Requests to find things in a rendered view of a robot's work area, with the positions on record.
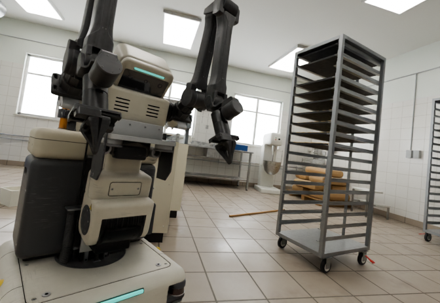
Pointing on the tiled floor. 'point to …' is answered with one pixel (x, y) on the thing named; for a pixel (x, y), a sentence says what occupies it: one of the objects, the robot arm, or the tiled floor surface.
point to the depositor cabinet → (179, 179)
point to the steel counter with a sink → (218, 158)
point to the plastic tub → (10, 196)
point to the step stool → (368, 200)
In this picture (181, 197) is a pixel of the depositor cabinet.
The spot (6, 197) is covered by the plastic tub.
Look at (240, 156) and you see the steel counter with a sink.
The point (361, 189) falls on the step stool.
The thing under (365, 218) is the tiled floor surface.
